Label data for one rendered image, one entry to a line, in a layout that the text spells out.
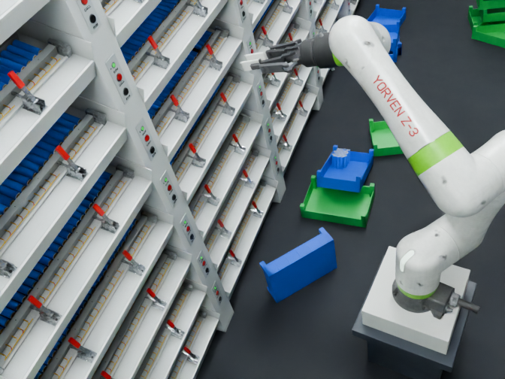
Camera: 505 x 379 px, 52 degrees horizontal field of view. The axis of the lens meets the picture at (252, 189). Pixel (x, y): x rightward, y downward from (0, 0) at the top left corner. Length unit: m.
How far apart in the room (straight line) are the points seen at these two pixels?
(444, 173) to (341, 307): 1.08
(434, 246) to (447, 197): 0.38
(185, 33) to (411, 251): 0.92
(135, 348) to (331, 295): 0.88
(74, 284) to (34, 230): 0.20
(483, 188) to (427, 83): 1.95
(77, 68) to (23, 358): 0.64
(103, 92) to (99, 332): 0.62
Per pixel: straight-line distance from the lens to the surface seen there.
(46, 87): 1.18
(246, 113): 2.13
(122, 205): 1.42
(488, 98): 3.02
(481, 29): 3.50
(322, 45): 1.41
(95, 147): 1.30
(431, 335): 1.68
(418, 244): 1.54
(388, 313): 1.70
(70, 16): 1.20
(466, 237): 1.58
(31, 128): 1.11
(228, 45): 1.89
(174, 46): 1.57
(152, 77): 1.46
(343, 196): 2.48
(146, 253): 1.55
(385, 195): 2.48
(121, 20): 1.34
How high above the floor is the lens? 1.86
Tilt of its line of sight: 46 degrees down
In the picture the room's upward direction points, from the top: 16 degrees counter-clockwise
